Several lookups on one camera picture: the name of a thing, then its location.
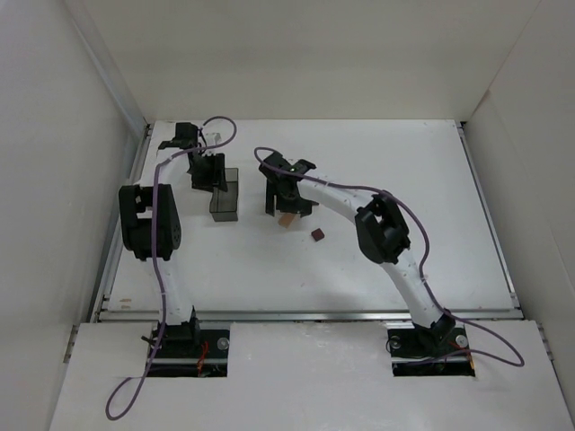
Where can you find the aluminium front rail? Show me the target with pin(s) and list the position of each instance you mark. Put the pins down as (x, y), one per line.
(245, 316)

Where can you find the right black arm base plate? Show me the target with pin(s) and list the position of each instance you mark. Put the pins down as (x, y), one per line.
(410, 358)

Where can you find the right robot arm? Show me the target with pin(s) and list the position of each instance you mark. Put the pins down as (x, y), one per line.
(381, 230)

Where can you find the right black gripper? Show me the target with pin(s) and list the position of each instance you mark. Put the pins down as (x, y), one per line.
(286, 197)

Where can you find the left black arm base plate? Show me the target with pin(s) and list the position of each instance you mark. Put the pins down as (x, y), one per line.
(184, 355)

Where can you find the dark red cube block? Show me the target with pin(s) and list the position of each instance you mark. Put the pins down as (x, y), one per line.
(317, 234)

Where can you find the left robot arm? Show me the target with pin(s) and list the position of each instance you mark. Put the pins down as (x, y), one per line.
(151, 226)

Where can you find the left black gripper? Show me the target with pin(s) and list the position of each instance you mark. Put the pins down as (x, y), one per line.
(208, 172)

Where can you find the natural long wood block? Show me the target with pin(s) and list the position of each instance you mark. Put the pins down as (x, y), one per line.
(286, 220)

